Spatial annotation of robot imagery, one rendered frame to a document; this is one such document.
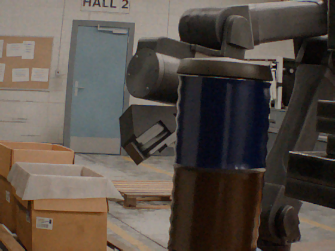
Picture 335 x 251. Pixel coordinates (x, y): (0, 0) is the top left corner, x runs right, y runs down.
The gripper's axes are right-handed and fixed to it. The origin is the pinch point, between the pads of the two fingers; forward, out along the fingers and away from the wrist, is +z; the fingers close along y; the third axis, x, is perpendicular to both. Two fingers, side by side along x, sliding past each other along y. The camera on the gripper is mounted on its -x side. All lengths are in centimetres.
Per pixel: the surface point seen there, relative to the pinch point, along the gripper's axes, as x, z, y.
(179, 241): -26, 9, 45
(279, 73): 467, -335, -657
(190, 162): -26, 6, 47
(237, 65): -25, 3, 49
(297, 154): -7.5, -0.3, 27.7
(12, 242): 38, -60, -353
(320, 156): -7.1, 0.7, 30.2
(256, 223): -23, 9, 46
